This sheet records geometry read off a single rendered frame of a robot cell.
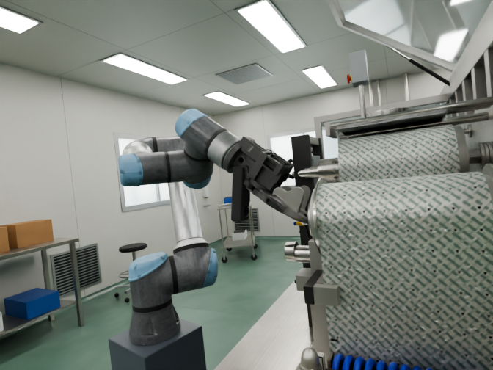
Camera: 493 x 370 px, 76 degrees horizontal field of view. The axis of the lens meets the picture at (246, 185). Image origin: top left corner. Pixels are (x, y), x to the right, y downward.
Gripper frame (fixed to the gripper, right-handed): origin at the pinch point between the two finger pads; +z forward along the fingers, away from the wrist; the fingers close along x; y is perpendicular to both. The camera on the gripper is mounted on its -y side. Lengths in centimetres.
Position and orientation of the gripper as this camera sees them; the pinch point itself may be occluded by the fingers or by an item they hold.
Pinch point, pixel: (304, 220)
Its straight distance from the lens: 62.9
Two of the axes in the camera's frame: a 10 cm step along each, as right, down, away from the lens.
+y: 4.9, -8.2, -3.0
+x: 4.4, -0.6, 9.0
